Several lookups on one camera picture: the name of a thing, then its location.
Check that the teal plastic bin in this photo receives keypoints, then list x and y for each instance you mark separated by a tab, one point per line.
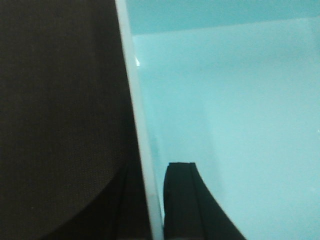
234	87

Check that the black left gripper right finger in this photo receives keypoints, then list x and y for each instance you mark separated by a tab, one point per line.
190	210

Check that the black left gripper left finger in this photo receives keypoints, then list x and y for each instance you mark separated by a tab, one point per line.
119	212

